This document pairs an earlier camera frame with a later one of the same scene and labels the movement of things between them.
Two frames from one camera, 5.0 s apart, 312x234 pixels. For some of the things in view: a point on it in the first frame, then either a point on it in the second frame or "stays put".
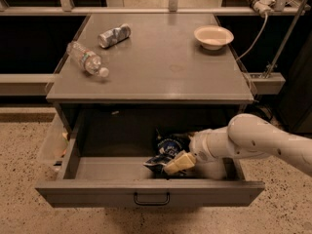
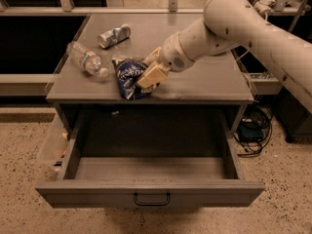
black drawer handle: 151,203 stays put
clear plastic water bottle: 90,60 stays put
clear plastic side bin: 55,145 stays put
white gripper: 200,145 to 172,57
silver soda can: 114,36 stays put
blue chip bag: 167,147 to 129,71
